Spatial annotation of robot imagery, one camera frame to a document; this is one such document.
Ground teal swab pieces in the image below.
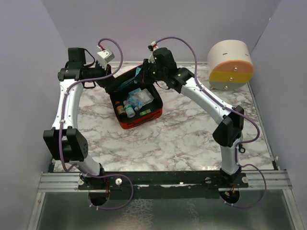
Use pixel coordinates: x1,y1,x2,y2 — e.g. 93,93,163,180
134,67,142,83

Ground small green box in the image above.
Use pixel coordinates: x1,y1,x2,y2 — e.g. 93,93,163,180
140,109,151,115

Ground blue yellow plaster pack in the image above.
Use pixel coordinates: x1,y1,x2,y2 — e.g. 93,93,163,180
118,77,135,90

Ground brown bottle orange cap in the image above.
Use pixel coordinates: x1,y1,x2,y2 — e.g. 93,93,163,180
115,101,126,116

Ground black handled scissors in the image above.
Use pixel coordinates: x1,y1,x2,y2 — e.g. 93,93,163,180
237,141,246,153

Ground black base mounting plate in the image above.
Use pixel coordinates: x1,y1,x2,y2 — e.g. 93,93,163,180
78,171,248,200

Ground round pastel drawer cabinet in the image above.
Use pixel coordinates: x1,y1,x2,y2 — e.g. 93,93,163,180
207,40,254,91

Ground white gauze clear bag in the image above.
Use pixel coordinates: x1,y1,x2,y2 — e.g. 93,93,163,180
137,89,154,105

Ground blue packets clear bag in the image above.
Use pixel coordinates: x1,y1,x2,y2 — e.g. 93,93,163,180
126,92,143,111

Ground red black medicine case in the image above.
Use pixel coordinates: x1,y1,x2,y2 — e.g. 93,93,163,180
105,65,163,129

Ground clear bottle green label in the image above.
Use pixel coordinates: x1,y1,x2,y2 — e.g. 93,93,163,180
124,104,135,118

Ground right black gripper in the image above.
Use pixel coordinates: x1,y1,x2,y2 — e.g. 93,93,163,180
135,59,166,84

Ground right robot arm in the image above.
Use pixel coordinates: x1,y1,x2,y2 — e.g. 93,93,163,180
140,45,244,187

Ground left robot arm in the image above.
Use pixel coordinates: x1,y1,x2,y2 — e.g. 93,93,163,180
43,47,114,189

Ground aluminium frame rail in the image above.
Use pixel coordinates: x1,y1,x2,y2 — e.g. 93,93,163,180
37,170,293,193

